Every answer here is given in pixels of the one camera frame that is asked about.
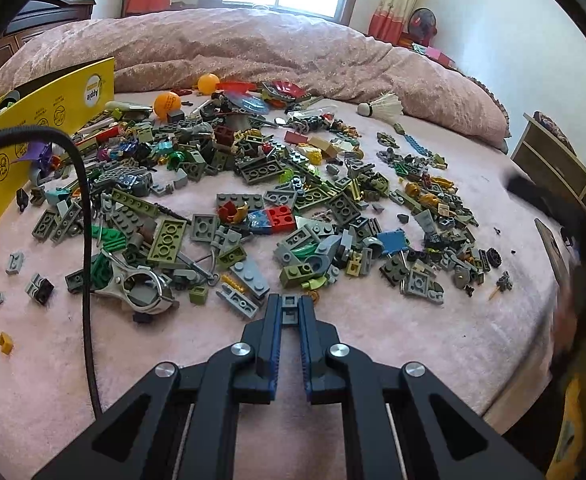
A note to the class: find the light wooden cabinet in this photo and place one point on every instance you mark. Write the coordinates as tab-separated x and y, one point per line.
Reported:
555	165

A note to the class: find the grey and black toy brick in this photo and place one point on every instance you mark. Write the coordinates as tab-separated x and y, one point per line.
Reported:
40	288

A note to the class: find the small yellow toy brick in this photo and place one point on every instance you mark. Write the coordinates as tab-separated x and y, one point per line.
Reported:
5	343

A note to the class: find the pink bed sheet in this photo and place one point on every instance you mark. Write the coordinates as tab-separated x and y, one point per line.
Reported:
423	360

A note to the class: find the pile of toy bricks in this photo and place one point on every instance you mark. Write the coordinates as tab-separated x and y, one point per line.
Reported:
298	195

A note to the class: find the shiny silver clip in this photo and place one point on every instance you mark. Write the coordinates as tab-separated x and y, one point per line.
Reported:
114	280

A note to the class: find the yellow cardboard box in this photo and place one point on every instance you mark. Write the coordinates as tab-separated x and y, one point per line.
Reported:
33	105

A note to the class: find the dark wooden dresser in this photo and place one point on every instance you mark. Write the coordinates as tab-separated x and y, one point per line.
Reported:
28	15

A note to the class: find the white shuttlecock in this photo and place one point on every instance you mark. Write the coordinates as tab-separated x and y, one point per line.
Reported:
385	107

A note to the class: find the pink and green boxes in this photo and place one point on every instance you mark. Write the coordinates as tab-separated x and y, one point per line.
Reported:
435	52

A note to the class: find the purple winged toy piece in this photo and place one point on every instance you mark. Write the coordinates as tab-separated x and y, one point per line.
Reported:
43	155

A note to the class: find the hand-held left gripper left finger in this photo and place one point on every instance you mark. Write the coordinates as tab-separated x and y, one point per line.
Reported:
273	350

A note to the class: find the patterned cloth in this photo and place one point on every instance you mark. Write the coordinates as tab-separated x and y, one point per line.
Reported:
553	127

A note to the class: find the red toy dish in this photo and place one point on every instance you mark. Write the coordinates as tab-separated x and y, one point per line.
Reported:
288	89

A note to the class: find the small grey toy brick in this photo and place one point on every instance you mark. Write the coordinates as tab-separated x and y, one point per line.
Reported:
289	310

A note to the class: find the red standing fan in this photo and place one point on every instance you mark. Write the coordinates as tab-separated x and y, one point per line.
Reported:
423	24

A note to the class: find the orange ping pong ball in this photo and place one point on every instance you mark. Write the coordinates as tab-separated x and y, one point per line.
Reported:
209	82
168	104

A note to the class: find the square grey toy plate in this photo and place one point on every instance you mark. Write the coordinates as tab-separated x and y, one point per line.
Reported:
15	263

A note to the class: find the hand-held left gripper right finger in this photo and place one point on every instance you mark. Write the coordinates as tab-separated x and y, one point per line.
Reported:
307	355

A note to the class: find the pink quilt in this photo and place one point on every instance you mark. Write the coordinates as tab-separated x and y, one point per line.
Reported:
248	45

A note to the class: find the person's yellow clothing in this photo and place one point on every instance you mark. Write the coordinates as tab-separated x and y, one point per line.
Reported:
573	425

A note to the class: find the brown flat board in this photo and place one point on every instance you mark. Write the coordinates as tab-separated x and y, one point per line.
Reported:
553	252

